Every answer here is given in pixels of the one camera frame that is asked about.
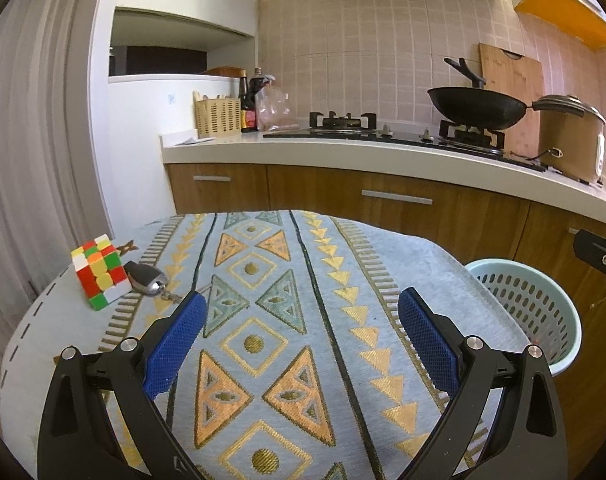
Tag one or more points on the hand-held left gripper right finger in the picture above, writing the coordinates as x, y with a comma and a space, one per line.
430, 345

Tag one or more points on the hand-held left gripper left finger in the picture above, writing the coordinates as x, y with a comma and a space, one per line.
175, 345

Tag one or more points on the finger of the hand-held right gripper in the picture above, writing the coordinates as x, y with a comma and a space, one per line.
600, 257

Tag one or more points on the light green plastic basket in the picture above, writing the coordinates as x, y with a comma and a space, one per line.
533, 310

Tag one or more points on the black car key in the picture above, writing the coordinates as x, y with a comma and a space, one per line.
145, 277

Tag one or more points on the colourful puzzle cube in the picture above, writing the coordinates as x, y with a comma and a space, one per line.
100, 272

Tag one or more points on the brown rice cooker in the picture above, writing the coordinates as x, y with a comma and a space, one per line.
568, 140

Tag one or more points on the patterned light blue tablecloth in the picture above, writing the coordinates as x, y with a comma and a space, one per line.
303, 360

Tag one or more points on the wooden kitchen cabinet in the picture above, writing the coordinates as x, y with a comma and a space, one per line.
313, 190

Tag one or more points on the black wok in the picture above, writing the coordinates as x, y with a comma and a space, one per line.
475, 107

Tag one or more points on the wooden cutting board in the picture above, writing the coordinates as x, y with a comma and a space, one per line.
513, 72

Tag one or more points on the white paper sheet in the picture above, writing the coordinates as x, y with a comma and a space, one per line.
195, 140

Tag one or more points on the black gas stove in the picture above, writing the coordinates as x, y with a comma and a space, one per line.
383, 135

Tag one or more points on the beige chopstick holder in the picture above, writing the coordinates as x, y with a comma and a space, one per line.
217, 117

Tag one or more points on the dark sauce bottle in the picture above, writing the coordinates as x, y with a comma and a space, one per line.
247, 110
259, 82

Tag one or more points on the clear plastic bag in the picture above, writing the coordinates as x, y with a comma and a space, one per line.
278, 110

